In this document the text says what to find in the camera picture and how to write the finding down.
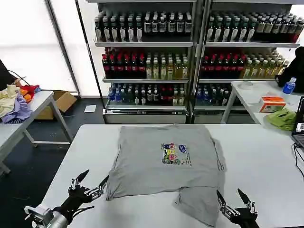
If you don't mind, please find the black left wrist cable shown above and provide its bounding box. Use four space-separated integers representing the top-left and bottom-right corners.
67 206 96 220

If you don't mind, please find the white desk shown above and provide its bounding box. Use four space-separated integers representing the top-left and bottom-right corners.
220 80 304 143

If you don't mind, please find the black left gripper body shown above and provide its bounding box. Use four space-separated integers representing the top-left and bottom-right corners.
52 186 95 218

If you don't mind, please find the blue plastic bottle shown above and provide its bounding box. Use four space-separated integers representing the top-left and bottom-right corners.
282 77 297 94

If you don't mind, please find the orange tissue box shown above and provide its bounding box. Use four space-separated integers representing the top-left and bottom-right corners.
258 96 287 112

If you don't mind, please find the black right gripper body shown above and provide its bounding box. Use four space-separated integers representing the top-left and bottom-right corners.
231 207 262 228

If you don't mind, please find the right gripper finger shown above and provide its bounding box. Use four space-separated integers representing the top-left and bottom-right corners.
237 188 258 211
216 190 236 216

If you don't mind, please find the person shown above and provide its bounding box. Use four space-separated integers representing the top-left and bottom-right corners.
275 46 304 87

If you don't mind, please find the black laptop cable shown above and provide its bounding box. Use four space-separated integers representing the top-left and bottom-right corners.
293 142 304 178

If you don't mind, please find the black laptop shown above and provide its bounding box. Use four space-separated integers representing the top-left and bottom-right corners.
291 96 304 145

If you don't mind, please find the cream cloth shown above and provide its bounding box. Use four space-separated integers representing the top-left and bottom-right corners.
0 84 22 118

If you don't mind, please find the shelf rack of bottles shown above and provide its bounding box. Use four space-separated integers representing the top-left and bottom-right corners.
193 0 301 124
86 0 198 124

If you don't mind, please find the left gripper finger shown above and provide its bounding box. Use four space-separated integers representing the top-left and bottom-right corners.
68 169 90 190
85 175 110 199

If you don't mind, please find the purple cloth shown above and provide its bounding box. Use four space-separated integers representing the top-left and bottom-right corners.
1 92 34 124

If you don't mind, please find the red orange cloth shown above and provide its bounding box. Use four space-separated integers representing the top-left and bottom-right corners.
20 84 41 103

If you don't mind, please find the brown cardboard box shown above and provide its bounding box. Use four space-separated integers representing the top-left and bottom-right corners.
35 91 78 120

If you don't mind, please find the green cloth bag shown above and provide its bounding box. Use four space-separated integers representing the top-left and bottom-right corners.
266 108 297 131

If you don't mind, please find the white side table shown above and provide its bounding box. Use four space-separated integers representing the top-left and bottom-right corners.
0 90 73 175

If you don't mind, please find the dark window frame post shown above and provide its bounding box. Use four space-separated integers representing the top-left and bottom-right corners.
45 0 80 94

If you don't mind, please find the grey printed shirt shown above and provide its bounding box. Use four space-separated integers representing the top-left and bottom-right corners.
105 124 226 228

